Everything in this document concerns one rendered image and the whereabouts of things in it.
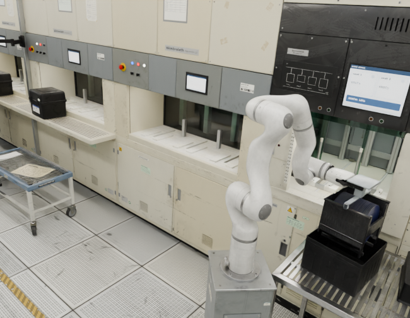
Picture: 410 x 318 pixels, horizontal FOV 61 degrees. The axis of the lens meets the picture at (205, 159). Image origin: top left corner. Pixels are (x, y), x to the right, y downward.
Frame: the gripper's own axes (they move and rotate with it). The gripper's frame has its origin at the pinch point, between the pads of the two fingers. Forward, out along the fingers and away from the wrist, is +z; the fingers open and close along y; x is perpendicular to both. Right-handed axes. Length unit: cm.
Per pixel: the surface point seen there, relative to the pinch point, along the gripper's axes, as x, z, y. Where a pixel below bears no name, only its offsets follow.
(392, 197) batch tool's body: -13.6, 5.4, -31.1
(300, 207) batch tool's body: -42, -42, -30
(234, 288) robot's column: -46, -24, 50
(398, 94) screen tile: 35.8, -5.6, -34.1
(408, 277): -35.6, 27.3, -5.6
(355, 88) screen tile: 36, -26, -31
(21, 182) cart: -76, -242, 71
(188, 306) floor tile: -122, -83, 20
